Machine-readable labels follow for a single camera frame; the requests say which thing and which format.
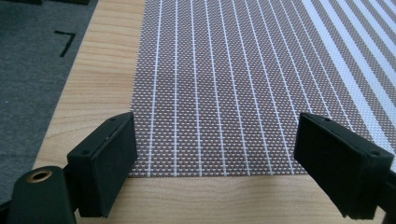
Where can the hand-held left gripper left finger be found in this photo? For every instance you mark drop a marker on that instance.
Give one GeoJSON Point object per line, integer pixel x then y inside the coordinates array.
{"type": "Point", "coordinates": [104, 168]}

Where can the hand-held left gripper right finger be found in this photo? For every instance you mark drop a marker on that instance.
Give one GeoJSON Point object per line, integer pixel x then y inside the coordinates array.
{"type": "Point", "coordinates": [339, 168]}

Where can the brown white striped woven placemat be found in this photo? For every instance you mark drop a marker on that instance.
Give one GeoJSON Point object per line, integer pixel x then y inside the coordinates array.
{"type": "Point", "coordinates": [236, 81]}

